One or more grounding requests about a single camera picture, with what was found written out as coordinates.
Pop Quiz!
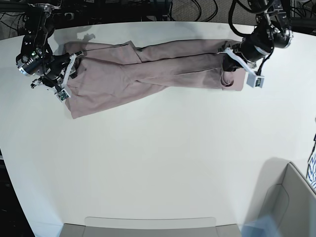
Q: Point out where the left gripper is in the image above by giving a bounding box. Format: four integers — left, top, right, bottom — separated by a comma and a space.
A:
222, 32, 274, 72

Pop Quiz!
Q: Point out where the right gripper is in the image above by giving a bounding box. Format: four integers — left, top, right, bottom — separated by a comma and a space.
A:
37, 54, 80, 85

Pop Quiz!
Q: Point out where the pink T-shirt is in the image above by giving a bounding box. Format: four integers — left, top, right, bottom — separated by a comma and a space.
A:
64, 39, 245, 119

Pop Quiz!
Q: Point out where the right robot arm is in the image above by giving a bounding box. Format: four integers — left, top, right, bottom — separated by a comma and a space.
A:
16, 0, 71, 86

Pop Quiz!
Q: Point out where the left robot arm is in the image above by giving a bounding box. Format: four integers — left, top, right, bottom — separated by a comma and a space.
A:
228, 0, 293, 75

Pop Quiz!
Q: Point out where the blue white patterned cloth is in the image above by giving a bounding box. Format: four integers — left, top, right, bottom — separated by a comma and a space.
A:
306, 137, 316, 190

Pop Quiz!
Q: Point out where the grey cardboard box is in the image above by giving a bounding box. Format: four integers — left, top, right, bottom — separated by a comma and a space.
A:
243, 161, 316, 237

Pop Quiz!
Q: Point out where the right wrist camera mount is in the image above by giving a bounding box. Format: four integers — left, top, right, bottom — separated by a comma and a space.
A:
31, 51, 83, 102

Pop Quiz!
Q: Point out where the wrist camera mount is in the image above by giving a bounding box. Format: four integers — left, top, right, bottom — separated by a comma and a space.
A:
217, 47, 265, 88
31, 51, 83, 102

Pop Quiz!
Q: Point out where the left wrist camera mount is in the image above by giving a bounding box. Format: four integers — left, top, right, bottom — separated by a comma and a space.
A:
217, 47, 265, 88

